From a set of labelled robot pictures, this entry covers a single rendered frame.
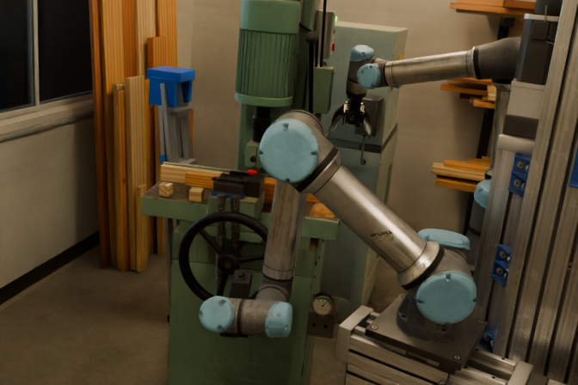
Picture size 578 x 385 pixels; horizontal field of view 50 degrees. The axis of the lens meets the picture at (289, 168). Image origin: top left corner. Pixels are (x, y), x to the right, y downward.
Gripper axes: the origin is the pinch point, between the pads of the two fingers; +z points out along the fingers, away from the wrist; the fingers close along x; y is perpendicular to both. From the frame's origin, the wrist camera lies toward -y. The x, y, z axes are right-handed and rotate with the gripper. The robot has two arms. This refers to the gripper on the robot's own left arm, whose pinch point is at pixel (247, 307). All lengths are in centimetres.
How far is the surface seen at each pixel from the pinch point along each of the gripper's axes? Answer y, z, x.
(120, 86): -105, 118, -100
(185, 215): -25.5, 12.8, -24.2
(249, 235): -19.8, 5.4, -2.6
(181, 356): 16.8, 35.5, -27.1
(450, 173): -88, 199, 74
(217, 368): 19.5, 36.9, -15.2
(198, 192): -32.4, 10.4, -20.3
